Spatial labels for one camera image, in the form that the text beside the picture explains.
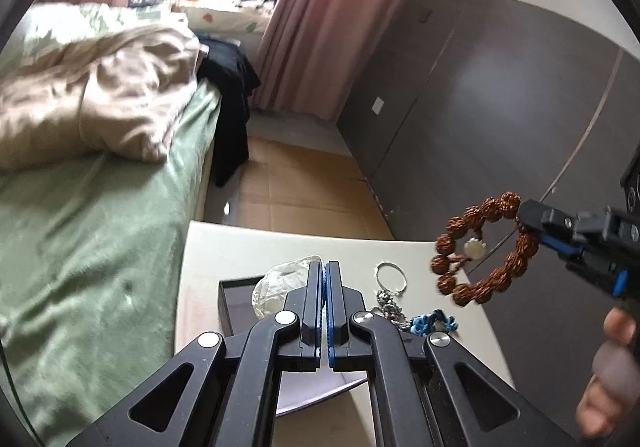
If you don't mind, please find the silver bangle ring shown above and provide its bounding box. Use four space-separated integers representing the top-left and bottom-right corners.
375 261 409 297

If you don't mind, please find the white low table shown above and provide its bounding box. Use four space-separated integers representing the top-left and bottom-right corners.
171 219 516 447

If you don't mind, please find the windowsill patterned cloth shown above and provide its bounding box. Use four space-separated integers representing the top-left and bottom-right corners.
172 2 272 34

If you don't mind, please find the black jewelry box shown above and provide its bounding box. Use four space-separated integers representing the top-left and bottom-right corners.
218 277 367 417

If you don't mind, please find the beige duvet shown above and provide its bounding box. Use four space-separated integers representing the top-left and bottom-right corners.
1 25 202 170

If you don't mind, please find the green bed sheet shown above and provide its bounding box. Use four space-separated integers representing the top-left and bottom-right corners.
1 83 221 446

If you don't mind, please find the brown rudraksha bead bracelet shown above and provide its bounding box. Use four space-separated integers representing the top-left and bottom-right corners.
429 191 542 305

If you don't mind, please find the dark grey wardrobe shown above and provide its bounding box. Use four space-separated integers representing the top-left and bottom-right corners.
338 0 639 436

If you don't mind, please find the pink curtain right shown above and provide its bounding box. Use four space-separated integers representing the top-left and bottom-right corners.
252 0 397 122

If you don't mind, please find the green patterned pillow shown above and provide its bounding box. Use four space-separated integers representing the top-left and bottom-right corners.
11 3 188 57

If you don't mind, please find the blue knotted cord charm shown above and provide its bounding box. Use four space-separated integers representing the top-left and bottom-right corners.
409 309 459 337

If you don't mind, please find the person's right hand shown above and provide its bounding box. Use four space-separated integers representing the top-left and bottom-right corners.
576 307 639 438

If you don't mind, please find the black clothing on bed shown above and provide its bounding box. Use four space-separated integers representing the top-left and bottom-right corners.
196 34 260 188

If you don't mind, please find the silver charm bracelet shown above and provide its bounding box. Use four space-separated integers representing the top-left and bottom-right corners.
369 291 411 330

